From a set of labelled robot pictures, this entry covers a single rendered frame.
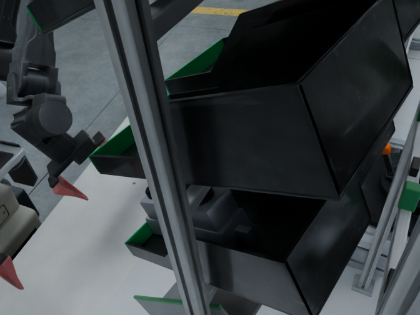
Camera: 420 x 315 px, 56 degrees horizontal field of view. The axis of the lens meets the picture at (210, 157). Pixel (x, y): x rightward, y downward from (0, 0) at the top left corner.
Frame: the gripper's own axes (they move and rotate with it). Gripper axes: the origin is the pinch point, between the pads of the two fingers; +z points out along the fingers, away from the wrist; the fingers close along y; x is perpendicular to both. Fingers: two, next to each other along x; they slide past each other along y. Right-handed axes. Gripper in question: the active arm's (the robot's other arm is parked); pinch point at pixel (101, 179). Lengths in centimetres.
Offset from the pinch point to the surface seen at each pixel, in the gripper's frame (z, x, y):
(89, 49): 36, 298, 40
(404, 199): 1, -54, 25
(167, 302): 5.3, -33.7, -2.8
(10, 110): 18, 247, -38
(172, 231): -15, -51, 8
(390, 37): -17, -58, 27
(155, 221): -4.5, -32.4, 4.8
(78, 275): 13.7, 3.2, -20.6
